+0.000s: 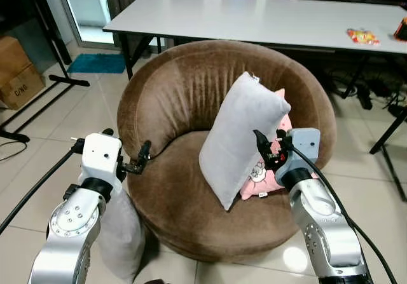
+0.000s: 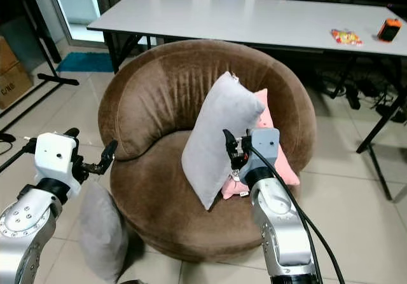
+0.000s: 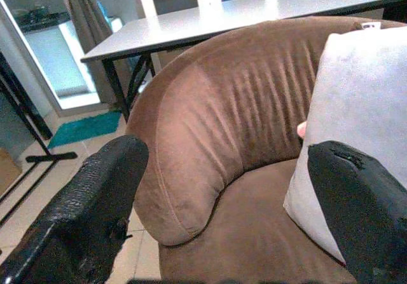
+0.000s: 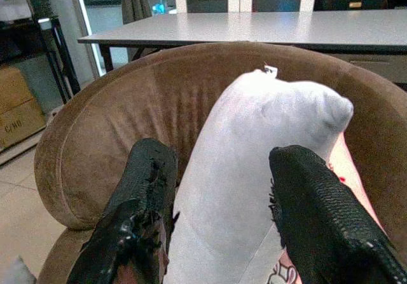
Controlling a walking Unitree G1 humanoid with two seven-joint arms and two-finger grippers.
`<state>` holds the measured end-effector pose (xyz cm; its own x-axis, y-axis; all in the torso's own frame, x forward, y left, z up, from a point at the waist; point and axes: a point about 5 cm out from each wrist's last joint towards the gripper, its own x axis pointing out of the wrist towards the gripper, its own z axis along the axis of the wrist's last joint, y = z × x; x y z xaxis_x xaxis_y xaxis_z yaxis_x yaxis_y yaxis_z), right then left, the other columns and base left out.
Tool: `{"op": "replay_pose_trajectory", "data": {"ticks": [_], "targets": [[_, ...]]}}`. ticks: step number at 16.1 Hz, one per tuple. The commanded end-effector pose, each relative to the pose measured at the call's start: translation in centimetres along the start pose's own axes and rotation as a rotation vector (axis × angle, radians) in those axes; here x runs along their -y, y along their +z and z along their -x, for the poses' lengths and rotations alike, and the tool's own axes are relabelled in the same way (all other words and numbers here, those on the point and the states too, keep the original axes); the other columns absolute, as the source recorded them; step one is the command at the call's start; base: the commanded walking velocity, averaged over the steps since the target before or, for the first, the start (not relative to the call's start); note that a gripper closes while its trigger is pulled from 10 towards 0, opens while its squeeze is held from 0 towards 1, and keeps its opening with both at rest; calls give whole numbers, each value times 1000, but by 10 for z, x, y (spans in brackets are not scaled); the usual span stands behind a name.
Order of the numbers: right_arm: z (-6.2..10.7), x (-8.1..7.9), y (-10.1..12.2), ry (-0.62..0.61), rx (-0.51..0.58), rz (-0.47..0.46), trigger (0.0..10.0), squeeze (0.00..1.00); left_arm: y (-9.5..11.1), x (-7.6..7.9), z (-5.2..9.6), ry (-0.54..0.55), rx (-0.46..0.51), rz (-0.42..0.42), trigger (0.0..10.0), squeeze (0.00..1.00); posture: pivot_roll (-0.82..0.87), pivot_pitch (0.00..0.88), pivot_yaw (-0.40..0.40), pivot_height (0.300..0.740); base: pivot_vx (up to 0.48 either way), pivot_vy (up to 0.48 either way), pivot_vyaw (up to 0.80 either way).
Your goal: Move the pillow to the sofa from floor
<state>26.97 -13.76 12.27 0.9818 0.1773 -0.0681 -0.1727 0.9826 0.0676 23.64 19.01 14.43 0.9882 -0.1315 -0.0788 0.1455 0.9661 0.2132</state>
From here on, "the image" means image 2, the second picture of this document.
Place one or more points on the pink cartoon pillow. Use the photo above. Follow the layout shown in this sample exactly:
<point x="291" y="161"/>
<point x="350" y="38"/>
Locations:
<point x="268" y="115"/>

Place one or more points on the red yellow snack packet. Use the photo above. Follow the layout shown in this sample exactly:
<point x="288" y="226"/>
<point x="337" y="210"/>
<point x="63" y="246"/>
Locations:
<point x="346" y="37"/>

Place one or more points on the brown cardboard box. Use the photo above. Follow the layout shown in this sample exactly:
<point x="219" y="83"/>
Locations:
<point x="7" y="74"/>

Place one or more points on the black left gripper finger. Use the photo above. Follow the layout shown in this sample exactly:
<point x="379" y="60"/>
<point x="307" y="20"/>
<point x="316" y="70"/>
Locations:
<point x="109" y="154"/>
<point x="72" y="132"/>

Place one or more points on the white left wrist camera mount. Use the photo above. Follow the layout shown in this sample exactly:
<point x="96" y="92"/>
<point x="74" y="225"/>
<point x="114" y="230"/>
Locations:
<point x="54" y="157"/>

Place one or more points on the blue floor mat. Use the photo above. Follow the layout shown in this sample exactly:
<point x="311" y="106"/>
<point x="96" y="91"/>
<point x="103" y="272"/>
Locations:
<point x="84" y="62"/>

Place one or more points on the orange black device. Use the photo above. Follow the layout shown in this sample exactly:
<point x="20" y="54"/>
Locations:
<point x="389" y="30"/>

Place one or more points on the black power strip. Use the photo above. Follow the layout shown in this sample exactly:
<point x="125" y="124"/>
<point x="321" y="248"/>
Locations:
<point x="352" y="96"/>

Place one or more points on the grey pillow with zipper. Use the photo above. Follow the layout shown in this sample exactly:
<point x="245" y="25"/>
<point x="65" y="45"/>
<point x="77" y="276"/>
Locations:
<point x="216" y="131"/>

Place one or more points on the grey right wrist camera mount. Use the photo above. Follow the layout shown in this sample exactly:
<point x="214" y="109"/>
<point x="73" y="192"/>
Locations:
<point x="266" y="145"/>

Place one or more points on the plain grey pillow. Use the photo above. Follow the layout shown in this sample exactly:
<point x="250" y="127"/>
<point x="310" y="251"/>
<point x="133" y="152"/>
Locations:
<point x="102" y="233"/>

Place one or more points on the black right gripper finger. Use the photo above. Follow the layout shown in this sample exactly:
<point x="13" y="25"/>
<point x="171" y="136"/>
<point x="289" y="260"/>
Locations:
<point x="230" y="143"/>
<point x="245" y="139"/>

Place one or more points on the brown round sofa chair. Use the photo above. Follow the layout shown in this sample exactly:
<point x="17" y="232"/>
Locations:
<point x="165" y="223"/>

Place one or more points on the black metal stand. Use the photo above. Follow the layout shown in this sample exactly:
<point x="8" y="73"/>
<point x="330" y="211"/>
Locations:
<point x="38" y="39"/>

